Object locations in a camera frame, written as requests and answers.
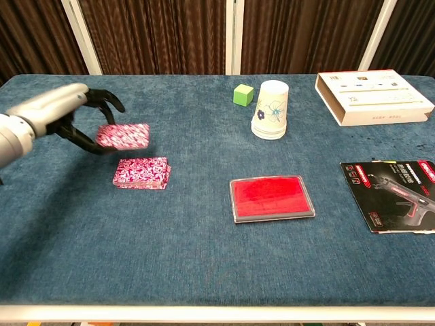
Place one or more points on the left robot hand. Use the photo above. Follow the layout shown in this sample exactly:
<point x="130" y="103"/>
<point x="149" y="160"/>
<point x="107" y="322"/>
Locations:
<point x="57" y="105"/>

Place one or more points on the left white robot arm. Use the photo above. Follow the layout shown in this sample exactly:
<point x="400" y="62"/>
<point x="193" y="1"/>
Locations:
<point x="13" y="142"/>

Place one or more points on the dark brown pleated curtain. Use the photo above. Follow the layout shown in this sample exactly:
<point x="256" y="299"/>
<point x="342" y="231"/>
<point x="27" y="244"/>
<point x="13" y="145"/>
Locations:
<point x="306" y="34"/>
<point x="34" y="34"/>
<point x="159" y="34"/>
<point x="414" y="34"/>

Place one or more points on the green cube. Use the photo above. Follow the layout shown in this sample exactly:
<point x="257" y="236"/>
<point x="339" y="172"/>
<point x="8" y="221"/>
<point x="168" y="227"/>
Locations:
<point x="243" y="95"/>

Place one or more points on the white round jar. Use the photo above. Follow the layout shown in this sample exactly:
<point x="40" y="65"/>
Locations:
<point x="271" y="110"/>

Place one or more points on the blue felt table cover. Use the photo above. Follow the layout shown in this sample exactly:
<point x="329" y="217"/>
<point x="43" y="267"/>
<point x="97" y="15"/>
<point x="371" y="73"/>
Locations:
<point x="204" y="265"/>

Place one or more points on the red ink pad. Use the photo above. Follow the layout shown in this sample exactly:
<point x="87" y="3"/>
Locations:
<point x="272" y="198"/>

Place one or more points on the white cardboard box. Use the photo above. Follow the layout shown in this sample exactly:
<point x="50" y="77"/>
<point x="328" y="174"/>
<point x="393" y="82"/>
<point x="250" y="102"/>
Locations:
<point x="374" y="96"/>

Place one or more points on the black glue gun package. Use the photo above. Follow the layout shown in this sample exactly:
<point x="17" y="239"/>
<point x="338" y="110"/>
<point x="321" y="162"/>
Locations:
<point x="397" y="197"/>

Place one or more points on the white partition post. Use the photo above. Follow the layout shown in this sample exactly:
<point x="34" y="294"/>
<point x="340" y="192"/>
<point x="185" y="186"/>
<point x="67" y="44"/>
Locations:
<point x="378" y="34"/>
<point x="83" y="37"/>
<point x="234" y="34"/>

